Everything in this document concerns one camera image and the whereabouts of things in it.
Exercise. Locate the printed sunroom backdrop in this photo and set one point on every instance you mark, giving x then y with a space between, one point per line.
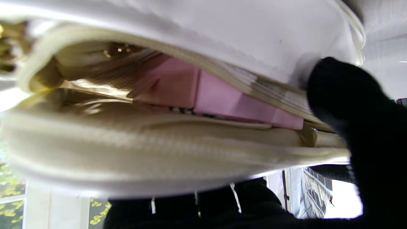
63 206

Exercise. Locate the white zip pouch bag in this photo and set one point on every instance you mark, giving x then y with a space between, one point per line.
159 143

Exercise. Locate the pink floral jewelry box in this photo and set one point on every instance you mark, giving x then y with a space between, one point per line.
203 95

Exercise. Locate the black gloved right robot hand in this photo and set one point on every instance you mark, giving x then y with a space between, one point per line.
349 143

